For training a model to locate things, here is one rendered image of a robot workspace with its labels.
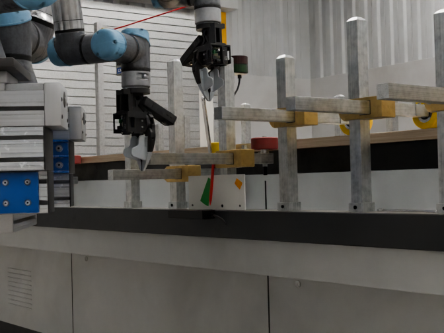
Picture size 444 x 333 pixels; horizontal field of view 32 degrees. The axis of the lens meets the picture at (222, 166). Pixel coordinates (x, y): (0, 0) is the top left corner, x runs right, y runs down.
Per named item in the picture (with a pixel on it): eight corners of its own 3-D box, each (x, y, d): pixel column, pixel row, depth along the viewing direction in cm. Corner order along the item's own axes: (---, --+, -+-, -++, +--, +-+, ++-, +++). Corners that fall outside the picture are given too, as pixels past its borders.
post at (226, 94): (228, 221, 225) (224, 53, 226) (221, 221, 228) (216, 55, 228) (237, 221, 227) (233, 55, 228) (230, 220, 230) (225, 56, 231)
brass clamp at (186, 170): (186, 182, 238) (186, 164, 238) (161, 182, 248) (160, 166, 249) (203, 181, 242) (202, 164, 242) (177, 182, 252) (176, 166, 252)
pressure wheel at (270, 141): (264, 175, 226) (263, 135, 226) (246, 176, 232) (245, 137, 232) (284, 174, 231) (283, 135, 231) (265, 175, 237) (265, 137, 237)
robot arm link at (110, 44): (77, 61, 193) (102, 67, 203) (116, 57, 188) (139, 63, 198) (76, 29, 193) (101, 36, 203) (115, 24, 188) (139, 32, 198)
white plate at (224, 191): (244, 210, 218) (243, 174, 218) (188, 209, 238) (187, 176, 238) (246, 209, 218) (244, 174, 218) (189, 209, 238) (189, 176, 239)
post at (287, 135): (289, 236, 205) (285, 53, 206) (280, 236, 208) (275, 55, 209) (299, 236, 208) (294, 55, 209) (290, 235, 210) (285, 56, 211)
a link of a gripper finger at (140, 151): (127, 171, 201) (126, 135, 201) (147, 170, 205) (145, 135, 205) (133, 170, 199) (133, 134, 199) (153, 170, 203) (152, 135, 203)
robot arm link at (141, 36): (112, 28, 201) (129, 34, 209) (113, 71, 201) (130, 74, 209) (139, 25, 198) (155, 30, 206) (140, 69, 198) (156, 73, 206)
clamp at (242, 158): (241, 166, 219) (240, 148, 219) (211, 168, 229) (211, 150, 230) (256, 166, 223) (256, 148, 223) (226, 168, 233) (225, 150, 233)
